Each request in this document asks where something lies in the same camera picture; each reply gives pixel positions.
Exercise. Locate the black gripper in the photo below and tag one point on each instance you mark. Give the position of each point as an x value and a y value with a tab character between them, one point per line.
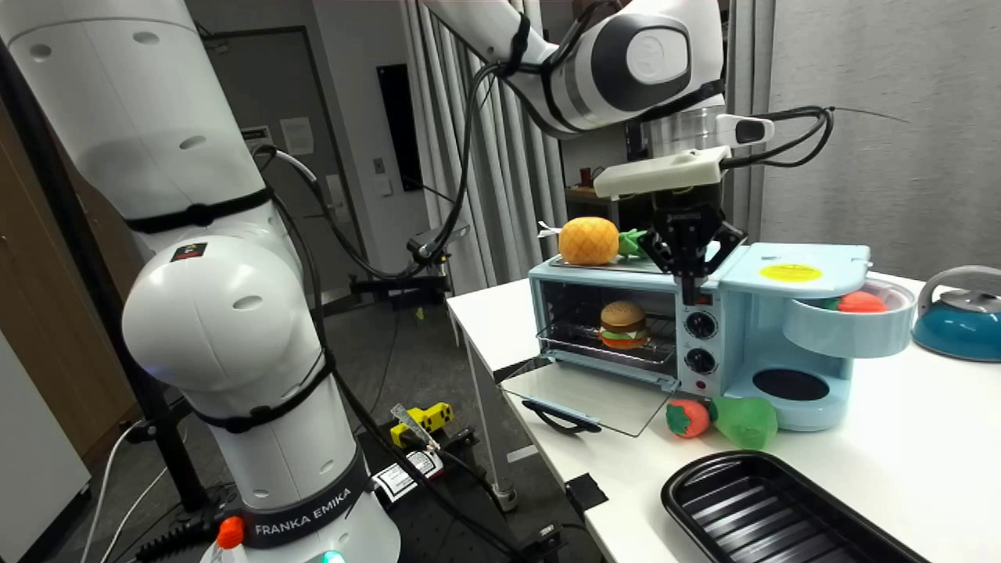
689	211

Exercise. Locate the light blue toy oven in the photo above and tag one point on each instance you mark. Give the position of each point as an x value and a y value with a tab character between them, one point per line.
744	340

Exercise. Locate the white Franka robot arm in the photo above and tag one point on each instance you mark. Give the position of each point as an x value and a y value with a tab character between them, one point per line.
229	314

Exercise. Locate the black oven knob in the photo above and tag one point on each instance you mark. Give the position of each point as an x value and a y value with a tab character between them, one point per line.
701	360
701	328

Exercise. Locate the orange plush pineapple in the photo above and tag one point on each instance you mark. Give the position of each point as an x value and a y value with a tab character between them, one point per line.
588	243

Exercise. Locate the plush toy burger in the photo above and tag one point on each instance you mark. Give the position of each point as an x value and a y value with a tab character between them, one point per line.
624	330

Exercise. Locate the red green plush tomato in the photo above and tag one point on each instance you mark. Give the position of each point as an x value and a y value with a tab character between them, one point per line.
689	422

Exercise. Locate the red plush ball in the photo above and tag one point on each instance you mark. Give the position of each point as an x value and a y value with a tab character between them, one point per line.
862	302

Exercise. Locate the green plush pear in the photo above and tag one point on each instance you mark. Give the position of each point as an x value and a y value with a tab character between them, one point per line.
750	425

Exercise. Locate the grey backdrop curtain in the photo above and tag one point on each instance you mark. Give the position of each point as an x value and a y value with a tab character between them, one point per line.
897	157

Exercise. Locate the small black tape patch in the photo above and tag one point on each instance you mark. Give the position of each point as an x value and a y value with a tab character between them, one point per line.
586	491

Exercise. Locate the black ribbed griddle pan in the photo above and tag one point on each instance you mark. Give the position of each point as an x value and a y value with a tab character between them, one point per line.
751	519

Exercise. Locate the white pleated curtain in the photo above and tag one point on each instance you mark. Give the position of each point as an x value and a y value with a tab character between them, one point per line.
439	106

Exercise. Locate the yellow black tool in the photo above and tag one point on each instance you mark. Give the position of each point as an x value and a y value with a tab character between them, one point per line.
427	417

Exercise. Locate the white bottle orange cap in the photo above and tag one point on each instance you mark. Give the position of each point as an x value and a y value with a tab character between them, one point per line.
229	534

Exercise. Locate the brown wooden cabinet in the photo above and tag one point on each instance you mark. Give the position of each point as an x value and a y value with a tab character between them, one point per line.
41	292

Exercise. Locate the white cabinet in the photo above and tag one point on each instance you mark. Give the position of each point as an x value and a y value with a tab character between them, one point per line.
33	470

